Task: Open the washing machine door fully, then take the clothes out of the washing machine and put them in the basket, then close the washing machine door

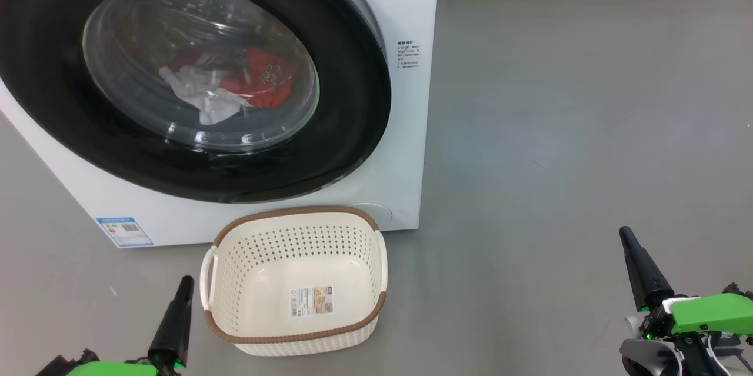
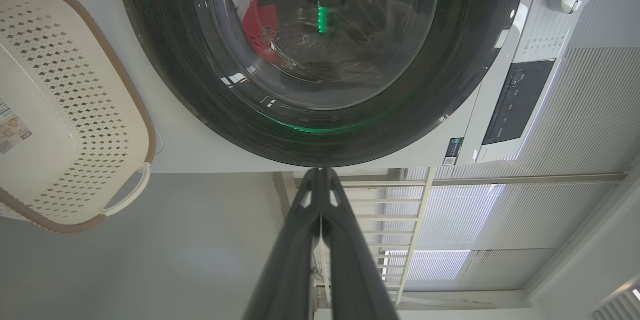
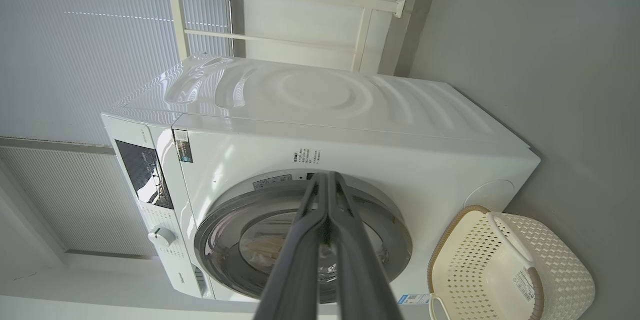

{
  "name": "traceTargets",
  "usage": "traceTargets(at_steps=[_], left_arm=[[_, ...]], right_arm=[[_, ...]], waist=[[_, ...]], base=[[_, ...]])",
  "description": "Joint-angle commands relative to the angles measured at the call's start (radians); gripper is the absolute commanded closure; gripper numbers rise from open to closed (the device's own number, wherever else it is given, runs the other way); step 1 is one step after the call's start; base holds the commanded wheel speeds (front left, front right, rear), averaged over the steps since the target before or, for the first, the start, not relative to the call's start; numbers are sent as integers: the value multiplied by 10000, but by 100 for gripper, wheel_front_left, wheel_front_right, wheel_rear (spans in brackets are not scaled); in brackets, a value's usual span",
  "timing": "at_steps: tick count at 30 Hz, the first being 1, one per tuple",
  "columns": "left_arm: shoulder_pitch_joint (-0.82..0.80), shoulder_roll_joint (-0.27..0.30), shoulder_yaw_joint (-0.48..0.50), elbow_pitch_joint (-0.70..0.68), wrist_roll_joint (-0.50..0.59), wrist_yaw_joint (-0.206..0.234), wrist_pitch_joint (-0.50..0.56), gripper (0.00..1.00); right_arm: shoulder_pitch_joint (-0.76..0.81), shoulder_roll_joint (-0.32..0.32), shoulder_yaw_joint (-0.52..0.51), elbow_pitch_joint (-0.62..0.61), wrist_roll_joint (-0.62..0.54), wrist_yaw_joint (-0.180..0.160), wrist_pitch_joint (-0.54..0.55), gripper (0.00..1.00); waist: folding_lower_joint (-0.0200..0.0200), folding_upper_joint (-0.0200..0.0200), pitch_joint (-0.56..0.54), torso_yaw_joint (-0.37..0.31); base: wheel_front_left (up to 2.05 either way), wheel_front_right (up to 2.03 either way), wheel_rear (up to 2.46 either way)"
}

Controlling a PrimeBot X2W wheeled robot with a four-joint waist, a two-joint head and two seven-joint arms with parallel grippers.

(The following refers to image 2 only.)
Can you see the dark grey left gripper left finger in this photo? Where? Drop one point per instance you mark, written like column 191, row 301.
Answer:
column 285, row 280

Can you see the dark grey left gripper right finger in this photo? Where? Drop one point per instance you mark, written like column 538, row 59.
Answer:
column 355, row 285

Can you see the black round glass washer door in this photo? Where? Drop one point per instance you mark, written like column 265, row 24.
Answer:
column 170, row 59

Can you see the red and white garment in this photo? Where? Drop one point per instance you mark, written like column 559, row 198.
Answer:
column 257, row 22

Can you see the white front-load washing machine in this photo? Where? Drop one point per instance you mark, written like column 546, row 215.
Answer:
column 200, row 149

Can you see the black QR code sticker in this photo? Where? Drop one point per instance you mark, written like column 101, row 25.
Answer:
column 453, row 151

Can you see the black washer display panel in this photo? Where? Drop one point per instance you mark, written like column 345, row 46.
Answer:
column 520, row 99

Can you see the cream perforated laundry basket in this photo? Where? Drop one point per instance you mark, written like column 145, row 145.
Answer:
column 65, row 109

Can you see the white printed label sticker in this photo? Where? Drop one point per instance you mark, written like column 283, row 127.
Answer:
column 12, row 129

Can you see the white metal railing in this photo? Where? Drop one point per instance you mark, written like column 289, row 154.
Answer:
column 415, row 210

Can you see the white window blinds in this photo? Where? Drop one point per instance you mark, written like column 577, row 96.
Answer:
column 590, row 109

